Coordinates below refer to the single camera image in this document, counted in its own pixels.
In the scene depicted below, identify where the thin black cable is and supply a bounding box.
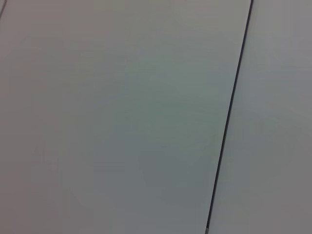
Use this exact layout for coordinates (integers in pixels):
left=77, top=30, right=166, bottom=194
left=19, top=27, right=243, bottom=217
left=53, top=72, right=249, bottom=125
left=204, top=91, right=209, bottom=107
left=205, top=0, right=254, bottom=234

